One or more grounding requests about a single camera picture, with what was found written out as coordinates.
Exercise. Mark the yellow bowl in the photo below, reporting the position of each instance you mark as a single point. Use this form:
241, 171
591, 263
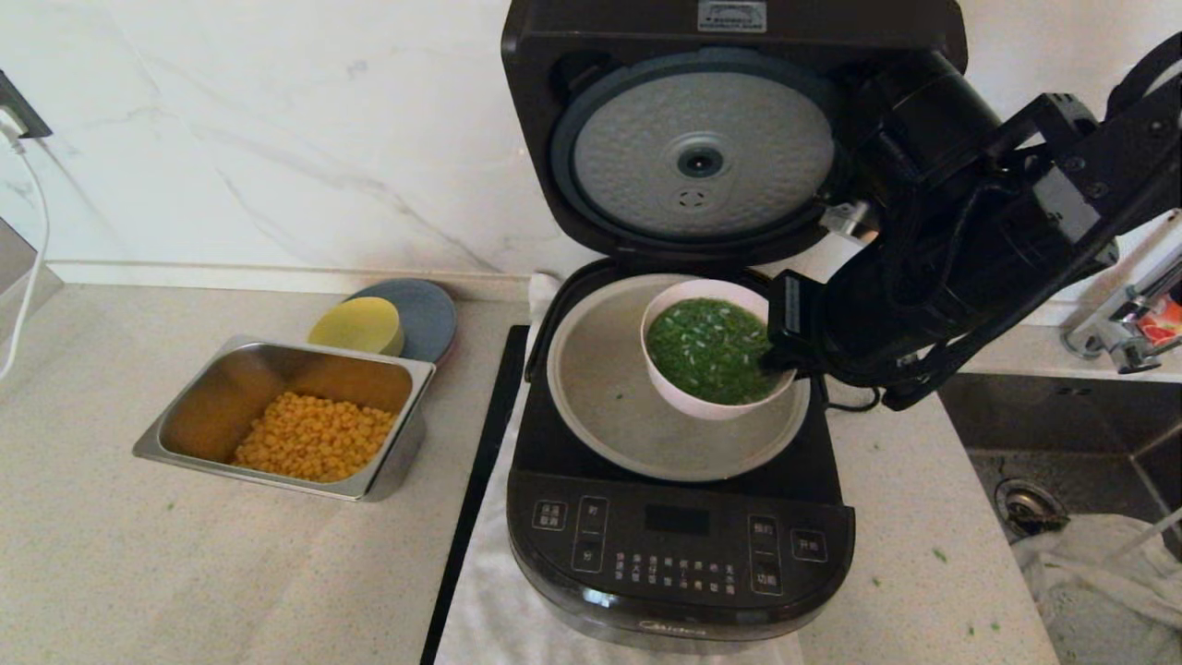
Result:
355, 325

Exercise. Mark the chrome faucet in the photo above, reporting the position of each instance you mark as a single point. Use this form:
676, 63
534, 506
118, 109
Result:
1131, 351

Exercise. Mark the orange dish soap bottle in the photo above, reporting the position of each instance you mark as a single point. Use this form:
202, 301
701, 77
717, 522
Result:
1162, 325

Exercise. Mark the grey inner pot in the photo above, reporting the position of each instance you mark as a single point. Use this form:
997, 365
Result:
600, 406

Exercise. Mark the crumpled white cloth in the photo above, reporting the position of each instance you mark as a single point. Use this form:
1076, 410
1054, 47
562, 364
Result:
1090, 591

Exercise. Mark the black rice cooker lid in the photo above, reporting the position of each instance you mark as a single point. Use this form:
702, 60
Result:
572, 37

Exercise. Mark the grey-blue plate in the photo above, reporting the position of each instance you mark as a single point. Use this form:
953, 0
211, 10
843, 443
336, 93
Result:
429, 319

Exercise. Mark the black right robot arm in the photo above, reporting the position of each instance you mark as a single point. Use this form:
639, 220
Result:
970, 277

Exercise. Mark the white round bowl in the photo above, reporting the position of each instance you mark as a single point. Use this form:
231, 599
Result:
702, 411

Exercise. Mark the black rice cooker body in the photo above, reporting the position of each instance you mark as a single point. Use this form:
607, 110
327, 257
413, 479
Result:
683, 545

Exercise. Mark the white towel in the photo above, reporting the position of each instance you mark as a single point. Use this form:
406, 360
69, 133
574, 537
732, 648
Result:
489, 610

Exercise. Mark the chopped green onions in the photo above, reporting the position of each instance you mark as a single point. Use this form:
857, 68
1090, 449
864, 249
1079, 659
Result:
706, 351

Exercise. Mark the yellow corn kernels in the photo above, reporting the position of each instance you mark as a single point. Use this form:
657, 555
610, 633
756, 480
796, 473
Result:
314, 439

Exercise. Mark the long black strip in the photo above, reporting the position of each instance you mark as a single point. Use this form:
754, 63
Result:
471, 499

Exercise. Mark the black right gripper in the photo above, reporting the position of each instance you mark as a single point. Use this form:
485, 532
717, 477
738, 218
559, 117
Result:
831, 323

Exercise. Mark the stainless steel sink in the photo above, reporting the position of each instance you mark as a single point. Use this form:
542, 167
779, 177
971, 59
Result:
1062, 434

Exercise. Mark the stainless steel tray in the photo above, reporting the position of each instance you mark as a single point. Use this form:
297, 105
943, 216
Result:
212, 406

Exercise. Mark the metal sink drain strainer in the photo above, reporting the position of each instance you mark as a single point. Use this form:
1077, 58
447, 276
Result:
1020, 503

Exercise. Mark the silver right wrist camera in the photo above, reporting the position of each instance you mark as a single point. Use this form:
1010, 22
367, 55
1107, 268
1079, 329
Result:
848, 222

